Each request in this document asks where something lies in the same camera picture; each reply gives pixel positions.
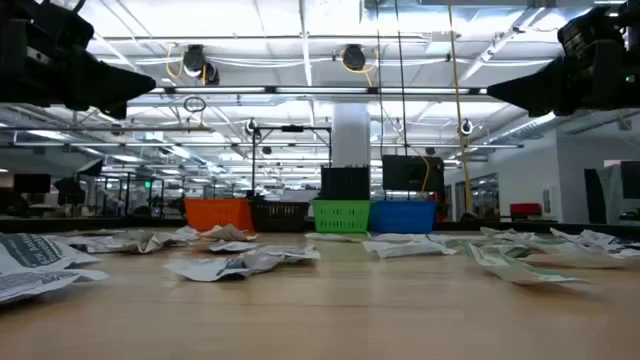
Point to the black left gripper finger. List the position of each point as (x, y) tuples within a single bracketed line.
[(110, 85), (116, 111)]

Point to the black-print white packet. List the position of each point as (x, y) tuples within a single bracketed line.
[(505, 232), (625, 248), (175, 235), (285, 254), (115, 245), (230, 246), (205, 270), (585, 237), (35, 252), (30, 285), (227, 233)]

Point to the plain white packet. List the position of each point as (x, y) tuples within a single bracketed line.
[(405, 249)]

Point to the black upright panel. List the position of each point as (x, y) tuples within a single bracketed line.
[(594, 195)]

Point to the red bin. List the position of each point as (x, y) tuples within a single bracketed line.
[(526, 209)]

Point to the black monitor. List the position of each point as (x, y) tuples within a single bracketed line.
[(32, 183), (631, 179), (410, 172)]

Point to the long ceiling light bar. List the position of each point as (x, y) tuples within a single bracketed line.
[(225, 90)]

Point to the orange plastic basket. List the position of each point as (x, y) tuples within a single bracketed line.
[(217, 215)]

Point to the blue plastic basket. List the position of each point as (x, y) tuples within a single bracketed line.
[(402, 216)]

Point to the black plastic basket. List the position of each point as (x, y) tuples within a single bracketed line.
[(280, 217)]

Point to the white square column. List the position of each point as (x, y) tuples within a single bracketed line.
[(350, 135)]

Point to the black ribbed box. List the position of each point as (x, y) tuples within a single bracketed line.
[(345, 182)]

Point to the green plastic basket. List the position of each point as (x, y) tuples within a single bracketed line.
[(341, 216)]

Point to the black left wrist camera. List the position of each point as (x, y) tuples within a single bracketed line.
[(55, 22)]

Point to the black metal rig frame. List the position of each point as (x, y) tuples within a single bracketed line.
[(292, 128)]

